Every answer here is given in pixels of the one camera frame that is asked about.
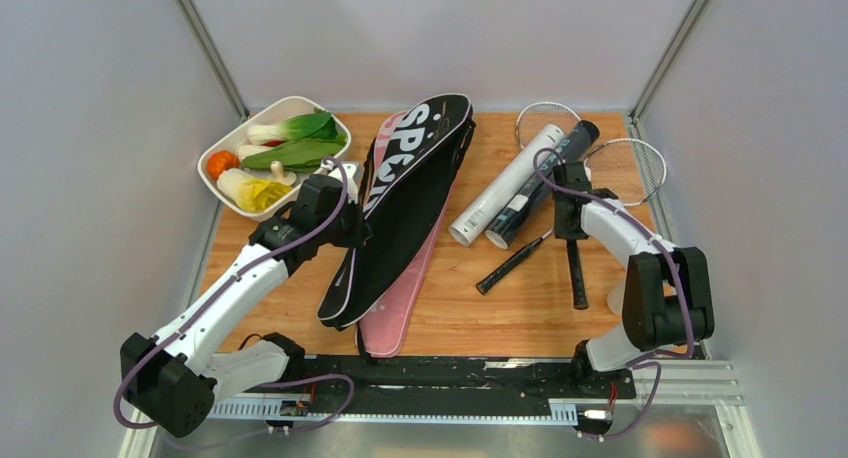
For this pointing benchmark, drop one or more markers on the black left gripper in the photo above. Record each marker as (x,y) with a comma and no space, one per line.
(360,230)

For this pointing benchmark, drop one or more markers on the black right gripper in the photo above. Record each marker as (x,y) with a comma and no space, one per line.
(561,230)

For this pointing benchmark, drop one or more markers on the black shuttlecock tube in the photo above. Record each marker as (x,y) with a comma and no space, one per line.
(503,229)

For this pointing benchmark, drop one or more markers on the white racket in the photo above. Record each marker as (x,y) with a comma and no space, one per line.
(532,119)
(631,169)

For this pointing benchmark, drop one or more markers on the black racket cover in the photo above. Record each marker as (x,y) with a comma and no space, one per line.
(409,173)

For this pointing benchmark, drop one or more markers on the white shuttlecock tube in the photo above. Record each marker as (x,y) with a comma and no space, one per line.
(483,210)

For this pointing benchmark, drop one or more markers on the pink racket cover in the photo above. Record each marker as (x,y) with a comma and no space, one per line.
(381,332)

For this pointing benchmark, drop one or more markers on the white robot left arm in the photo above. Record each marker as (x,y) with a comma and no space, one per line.
(173,378)

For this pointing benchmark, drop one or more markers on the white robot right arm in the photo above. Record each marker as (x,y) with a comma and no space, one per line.
(666,293)

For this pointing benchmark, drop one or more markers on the beige mushroom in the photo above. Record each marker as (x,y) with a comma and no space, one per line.
(281,175)

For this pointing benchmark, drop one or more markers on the green leafy vegetable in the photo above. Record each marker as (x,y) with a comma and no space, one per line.
(305,153)

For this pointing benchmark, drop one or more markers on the white tube cap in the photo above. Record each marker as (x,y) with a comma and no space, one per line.
(615,298)

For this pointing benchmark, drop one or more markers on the yellow napa cabbage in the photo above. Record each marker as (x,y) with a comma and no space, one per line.
(251,194)

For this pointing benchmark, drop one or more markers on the white rectangular tray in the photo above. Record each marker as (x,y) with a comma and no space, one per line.
(237,142)

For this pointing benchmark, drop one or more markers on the green bok choy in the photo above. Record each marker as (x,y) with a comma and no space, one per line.
(319,124)

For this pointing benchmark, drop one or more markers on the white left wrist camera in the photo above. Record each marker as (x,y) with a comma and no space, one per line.
(348,172)

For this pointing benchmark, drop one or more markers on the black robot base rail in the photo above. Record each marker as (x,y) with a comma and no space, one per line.
(448,386)

